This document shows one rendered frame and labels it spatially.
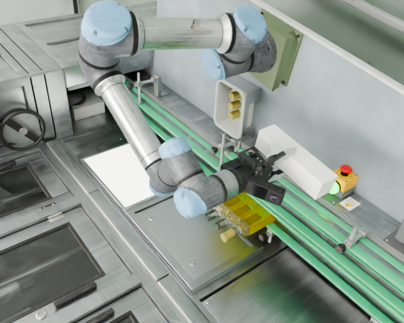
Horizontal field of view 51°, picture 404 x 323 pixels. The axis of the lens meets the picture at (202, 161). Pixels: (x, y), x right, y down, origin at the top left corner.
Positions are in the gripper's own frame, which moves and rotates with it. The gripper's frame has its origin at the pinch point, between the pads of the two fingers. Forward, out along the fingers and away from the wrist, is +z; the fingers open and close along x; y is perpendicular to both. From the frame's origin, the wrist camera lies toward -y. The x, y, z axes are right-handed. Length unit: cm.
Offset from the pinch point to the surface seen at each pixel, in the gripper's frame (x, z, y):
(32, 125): 60, -34, 119
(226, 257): 54, -4, 9
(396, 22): -11, 89, 30
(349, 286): 40, 15, -28
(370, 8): -11, 89, 44
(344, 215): 22.9, 21.3, -12.7
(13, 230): 66, -62, 68
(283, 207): 35.1, 16.4, 5.8
